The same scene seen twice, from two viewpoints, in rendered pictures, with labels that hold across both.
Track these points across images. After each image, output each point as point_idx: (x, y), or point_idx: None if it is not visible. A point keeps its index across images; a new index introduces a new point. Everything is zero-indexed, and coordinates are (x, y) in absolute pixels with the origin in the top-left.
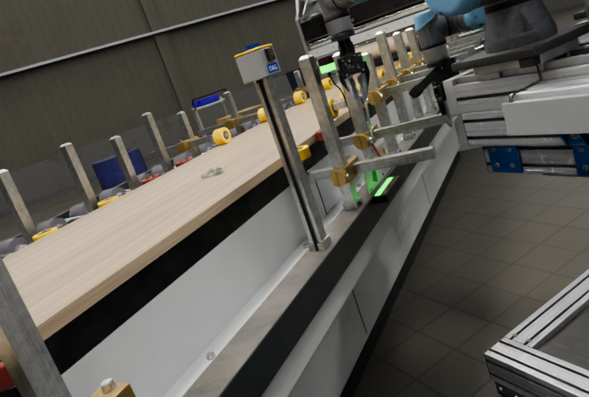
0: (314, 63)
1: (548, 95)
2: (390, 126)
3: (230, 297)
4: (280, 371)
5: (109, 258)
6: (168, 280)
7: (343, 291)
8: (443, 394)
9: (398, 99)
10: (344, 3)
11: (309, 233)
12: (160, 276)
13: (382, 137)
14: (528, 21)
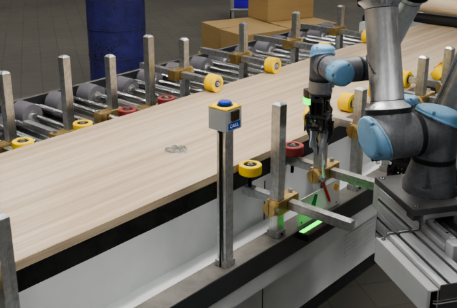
0: (284, 111)
1: (402, 251)
2: (345, 173)
3: (142, 272)
4: None
5: (65, 219)
6: (99, 251)
7: (232, 301)
8: None
9: None
10: (324, 77)
11: (219, 251)
12: (95, 247)
13: (335, 178)
14: (430, 182)
